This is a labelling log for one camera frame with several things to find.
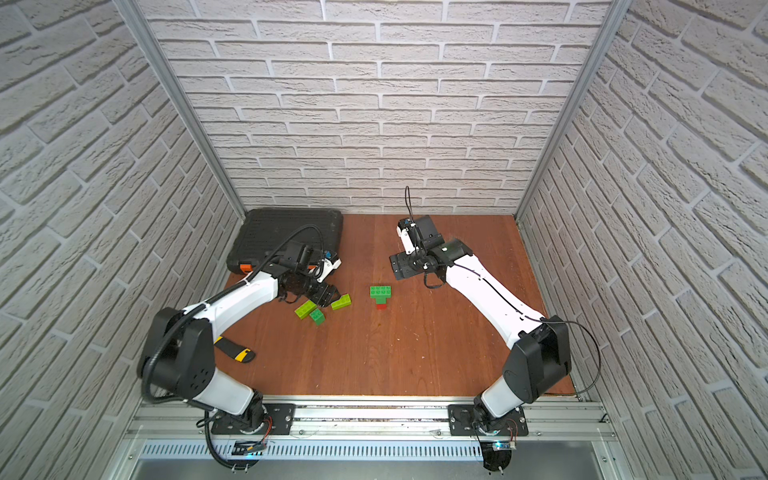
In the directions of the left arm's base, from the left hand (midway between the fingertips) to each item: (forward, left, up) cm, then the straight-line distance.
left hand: (333, 286), depth 89 cm
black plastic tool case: (+26, +29, -3) cm, 39 cm away
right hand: (+2, -23, +11) cm, 26 cm away
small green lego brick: (-7, +5, -6) cm, 11 cm away
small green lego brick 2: (-2, -3, -7) cm, 7 cm away
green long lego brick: (-3, -15, 0) cm, 15 cm away
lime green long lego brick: (-4, +9, -8) cm, 13 cm away
